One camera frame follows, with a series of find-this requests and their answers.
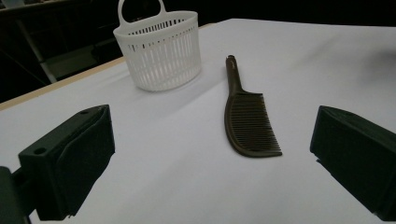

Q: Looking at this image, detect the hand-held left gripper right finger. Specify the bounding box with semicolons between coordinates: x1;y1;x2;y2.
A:
309;105;396;222

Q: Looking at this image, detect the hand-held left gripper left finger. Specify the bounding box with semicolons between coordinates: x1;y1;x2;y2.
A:
18;104;116;221

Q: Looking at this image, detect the brown plastic comb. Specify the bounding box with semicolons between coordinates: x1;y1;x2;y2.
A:
223;54;283;159

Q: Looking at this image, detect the white slotted plastic basket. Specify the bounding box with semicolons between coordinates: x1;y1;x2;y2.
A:
112;0;203;92

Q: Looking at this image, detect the grey flat panel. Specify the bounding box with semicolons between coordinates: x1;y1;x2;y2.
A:
40;46;101;81

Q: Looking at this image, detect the white desk leg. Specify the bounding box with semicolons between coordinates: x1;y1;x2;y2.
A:
15;18;59;84

